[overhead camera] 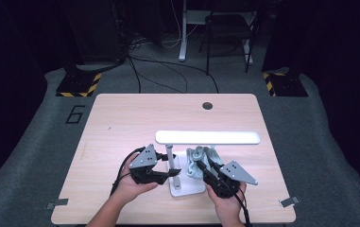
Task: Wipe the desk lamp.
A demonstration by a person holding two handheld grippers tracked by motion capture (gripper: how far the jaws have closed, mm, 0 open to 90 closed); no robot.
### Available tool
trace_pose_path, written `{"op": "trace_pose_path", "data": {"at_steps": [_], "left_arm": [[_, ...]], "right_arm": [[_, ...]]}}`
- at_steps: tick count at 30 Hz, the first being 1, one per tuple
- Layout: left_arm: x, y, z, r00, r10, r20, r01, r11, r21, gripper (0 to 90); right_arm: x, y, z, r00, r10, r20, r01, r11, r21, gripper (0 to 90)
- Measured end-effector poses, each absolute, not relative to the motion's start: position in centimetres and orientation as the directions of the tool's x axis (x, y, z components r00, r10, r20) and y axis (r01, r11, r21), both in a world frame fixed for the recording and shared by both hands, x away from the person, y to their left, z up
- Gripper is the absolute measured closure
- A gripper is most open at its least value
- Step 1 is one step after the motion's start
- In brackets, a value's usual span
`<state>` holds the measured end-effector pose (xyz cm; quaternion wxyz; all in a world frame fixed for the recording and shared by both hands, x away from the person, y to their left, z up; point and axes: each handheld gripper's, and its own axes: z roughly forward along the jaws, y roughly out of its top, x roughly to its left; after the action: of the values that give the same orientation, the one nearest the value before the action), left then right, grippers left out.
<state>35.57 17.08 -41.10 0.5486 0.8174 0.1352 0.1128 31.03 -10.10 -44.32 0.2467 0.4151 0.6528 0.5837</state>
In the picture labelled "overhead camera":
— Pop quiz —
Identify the white floor cable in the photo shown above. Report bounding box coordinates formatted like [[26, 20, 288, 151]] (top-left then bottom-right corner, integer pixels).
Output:
[[161, 0, 198, 49]]

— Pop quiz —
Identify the black yellow-striped stand base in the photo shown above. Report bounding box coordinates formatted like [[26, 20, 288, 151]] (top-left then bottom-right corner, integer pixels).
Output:
[[55, 71, 102, 98], [262, 71, 309, 97]]

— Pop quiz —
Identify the hand-held gripper cable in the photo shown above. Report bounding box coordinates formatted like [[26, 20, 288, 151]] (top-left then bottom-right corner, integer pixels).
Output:
[[228, 179, 253, 227], [110, 146, 146, 197]]

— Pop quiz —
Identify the white desk lamp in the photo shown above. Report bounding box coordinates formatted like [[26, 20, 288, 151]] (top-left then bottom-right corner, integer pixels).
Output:
[[154, 130, 261, 198]]

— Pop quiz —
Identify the person's right hand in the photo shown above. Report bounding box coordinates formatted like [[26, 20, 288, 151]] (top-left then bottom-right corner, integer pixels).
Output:
[[206, 183, 248, 223]]

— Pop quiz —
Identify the grey tape strip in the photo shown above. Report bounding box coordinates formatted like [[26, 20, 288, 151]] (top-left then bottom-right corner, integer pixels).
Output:
[[279, 196, 300, 208], [44, 198, 70, 210]]

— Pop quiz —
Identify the dark cabinet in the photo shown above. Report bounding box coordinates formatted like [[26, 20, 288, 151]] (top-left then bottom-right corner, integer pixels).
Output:
[[59, 0, 129, 64]]

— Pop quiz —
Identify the white desk frame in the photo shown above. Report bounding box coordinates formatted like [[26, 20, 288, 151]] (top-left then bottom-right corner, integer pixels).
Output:
[[178, 0, 257, 66]]

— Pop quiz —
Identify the right hand-held gripper cable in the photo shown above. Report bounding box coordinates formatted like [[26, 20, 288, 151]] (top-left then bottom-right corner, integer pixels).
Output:
[[228, 179, 253, 227]]

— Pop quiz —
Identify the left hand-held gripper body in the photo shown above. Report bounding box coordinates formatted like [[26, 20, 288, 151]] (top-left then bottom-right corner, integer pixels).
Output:
[[129, 144, 168, 185]]

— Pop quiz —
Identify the person's left hand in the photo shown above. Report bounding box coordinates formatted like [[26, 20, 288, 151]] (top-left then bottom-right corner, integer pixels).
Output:
[[114, 162, 159, 204]]

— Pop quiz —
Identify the short black floor cable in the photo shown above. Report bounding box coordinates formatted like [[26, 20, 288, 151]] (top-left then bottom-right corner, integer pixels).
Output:
[[128, 56, 143, 95]]

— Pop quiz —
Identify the black folding chair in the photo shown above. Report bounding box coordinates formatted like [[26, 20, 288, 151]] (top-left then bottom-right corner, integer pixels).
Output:
[[198, 10, 261, 76]]

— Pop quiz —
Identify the long black floor cable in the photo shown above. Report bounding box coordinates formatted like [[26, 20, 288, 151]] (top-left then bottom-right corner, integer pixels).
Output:
[[127, 55, 220, 95]]

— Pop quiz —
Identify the left hand-held gripper cable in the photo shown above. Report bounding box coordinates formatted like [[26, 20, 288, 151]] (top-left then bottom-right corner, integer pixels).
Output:
[[110, 146, 146, 197]]

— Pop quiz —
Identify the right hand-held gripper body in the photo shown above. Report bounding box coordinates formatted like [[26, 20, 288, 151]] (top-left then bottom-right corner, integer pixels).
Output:
[[203, 160, 259, 199]]

